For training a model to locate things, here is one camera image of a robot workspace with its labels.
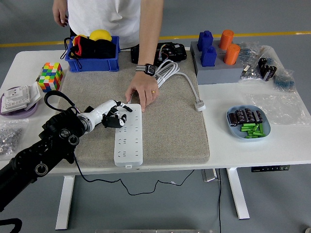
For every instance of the person's left hand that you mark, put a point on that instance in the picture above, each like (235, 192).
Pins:
(144, 87)

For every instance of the person's right hand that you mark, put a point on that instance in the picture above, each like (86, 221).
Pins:
(60, 15)

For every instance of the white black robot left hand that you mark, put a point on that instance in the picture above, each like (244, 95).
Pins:
(102, 112)

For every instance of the black power adapter plug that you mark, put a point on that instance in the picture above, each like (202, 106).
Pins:
(89, 109)

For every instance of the white power strip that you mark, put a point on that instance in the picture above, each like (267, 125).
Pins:
(128, 150)

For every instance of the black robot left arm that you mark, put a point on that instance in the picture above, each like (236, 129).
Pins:
(48, 145)

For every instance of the person's left forearm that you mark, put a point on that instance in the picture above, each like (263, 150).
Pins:
(150, 31)

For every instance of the person's right forearm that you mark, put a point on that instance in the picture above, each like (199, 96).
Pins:
(59, 3)

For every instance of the black wristwatch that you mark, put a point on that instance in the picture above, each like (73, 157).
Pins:
(148, 69)

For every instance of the person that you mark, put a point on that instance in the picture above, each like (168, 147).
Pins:
(104, 17)

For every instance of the yellow ball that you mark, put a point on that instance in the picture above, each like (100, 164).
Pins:
(100, 35)

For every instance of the black electronic device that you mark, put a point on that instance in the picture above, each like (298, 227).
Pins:
(175, 52)

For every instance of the blue plastic bin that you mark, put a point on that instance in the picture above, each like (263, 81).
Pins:
(92, 65)

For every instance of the black pouch with red trim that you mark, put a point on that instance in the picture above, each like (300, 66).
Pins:
(102, 49)

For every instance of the grey-brown mat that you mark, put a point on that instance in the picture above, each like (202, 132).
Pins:
(170, 136)

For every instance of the multicoloured puzzle cube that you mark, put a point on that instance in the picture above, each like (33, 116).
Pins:
(51, 77)

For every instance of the blue block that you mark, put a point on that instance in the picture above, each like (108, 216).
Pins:
(208, 57)
(204, 40)

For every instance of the grey block holder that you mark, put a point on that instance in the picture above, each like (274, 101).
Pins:
(218, 75)

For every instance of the orange cylinder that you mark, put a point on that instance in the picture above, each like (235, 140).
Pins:
(232, 54)
(226, 40)

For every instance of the black cylindrical capacitor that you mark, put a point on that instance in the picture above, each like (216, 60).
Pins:
(233, 119)
(249, 114)
(240, 115)
(259, 116)

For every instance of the clear bag of screws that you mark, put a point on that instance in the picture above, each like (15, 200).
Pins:
(9, 138)

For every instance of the light blue plate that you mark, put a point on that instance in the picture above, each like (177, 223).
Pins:
(234, 132)

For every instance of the white table leg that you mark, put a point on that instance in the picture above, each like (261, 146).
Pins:
(239, 194)
(64, 206)

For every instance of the clear bag metal parts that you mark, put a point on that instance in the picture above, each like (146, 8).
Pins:
(250, 72)

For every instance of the metal box under table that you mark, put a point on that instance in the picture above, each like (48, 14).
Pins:
(209, 176)

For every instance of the green battery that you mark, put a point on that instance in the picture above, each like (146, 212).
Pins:
(246, 129)
(261, 128)
(247, 125)
(256, 130)
(253, 136)

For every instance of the clear bag blue components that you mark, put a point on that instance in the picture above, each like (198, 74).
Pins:
(249, 52)
(284, 81)

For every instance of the clear bag black capacitors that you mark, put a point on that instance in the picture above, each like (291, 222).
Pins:
(267, 69)

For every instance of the empty clear plastic bag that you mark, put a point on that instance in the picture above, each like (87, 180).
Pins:
(279, 109)

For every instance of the black table control panel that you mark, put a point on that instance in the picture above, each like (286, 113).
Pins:
(269, 168)

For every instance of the white wall socket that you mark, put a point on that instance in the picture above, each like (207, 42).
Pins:
(15, 98)

